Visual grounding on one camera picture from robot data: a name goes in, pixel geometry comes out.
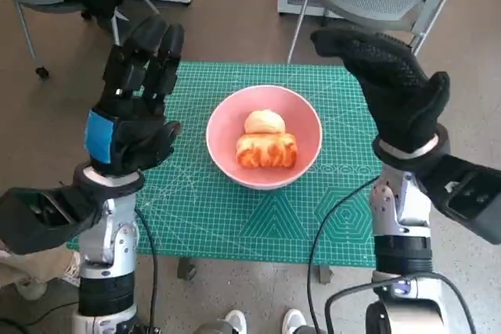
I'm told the pink bowl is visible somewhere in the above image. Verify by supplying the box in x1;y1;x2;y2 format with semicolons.
206;85;323;190

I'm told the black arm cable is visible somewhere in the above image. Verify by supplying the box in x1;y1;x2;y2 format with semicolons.
135;208;160;327
325;275;477;334
307;177;379;334

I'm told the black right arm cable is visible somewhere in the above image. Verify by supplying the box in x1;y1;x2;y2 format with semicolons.
307;177;379;334
325;275;477;334

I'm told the green cutting mat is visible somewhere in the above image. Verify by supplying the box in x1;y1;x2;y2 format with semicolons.
65;61;379;268

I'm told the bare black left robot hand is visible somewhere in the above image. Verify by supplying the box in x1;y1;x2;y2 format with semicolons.
84;16;185;177

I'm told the white shoe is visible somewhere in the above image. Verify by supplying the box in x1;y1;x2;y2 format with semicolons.
281;308;308;334
225;309;247;334

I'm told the black floor cable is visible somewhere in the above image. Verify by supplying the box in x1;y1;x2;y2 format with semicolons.
0;302;79;334

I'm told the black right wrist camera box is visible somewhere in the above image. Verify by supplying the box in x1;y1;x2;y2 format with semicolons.
420;153;501;245

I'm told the long twisted bread loaf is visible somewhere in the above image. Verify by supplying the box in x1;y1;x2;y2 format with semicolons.
234;133;300;170

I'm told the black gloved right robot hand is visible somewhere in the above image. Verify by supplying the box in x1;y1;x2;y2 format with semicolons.
310;27;450;154

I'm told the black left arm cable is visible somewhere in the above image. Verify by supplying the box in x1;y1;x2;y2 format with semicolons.
135;208;160;327

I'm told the round bread bun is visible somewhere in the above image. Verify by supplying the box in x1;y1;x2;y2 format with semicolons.
244;109;287;135

